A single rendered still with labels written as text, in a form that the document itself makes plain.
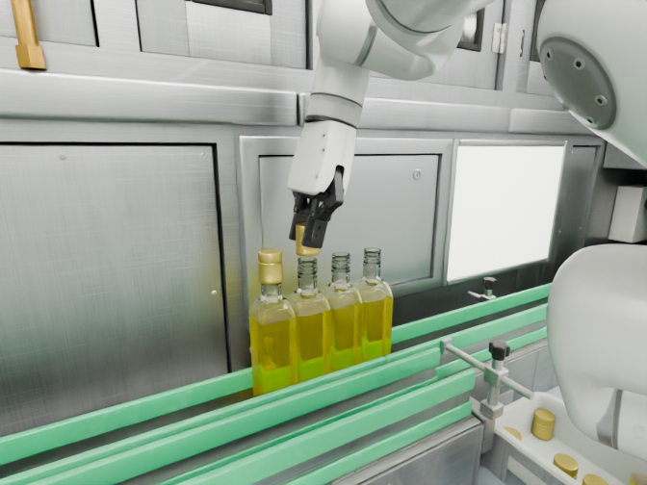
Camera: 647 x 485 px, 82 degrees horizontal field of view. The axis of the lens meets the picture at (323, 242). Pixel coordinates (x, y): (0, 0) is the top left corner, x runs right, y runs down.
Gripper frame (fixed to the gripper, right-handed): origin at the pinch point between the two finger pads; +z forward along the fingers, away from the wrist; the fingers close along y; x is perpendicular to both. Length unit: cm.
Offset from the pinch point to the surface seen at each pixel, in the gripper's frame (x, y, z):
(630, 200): 118, -10, -26
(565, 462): 42, 23, 27
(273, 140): -3.3, -11.9, -12.5
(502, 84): 50, -15, -40
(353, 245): 17.7, -12.5, 2.8
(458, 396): 24.9, 13.6, 20.0
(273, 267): -4.7, 1.6, 5.5
